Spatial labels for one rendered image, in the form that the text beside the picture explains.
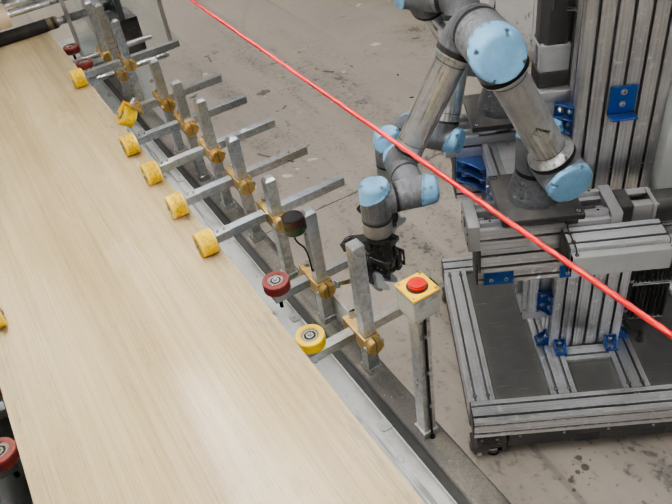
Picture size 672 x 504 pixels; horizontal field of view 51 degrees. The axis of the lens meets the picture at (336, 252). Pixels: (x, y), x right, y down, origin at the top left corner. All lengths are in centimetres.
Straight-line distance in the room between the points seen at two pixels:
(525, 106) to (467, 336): 128
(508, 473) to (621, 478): 38
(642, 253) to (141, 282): 143
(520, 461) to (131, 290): 148
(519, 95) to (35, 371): 142
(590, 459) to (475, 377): 49
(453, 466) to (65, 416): 98
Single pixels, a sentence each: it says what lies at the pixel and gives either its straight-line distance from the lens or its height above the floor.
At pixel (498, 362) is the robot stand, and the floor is 21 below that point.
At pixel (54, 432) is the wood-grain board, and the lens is 190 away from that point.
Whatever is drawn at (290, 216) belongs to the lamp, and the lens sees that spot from 189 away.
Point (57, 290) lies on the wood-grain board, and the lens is 229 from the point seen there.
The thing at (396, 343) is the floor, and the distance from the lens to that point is 302.
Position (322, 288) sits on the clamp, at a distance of 204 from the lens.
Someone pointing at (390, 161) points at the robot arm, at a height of 126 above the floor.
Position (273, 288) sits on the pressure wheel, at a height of 91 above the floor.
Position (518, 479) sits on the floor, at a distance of 265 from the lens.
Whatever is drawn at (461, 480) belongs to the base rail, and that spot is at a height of 70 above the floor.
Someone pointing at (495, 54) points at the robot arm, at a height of 159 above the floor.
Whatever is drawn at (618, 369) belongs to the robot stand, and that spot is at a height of 23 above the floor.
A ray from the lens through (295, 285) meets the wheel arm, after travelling 207.
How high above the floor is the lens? 226
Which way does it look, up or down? 40 degrees down
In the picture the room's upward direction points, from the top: 9 degrees counter-clockwise
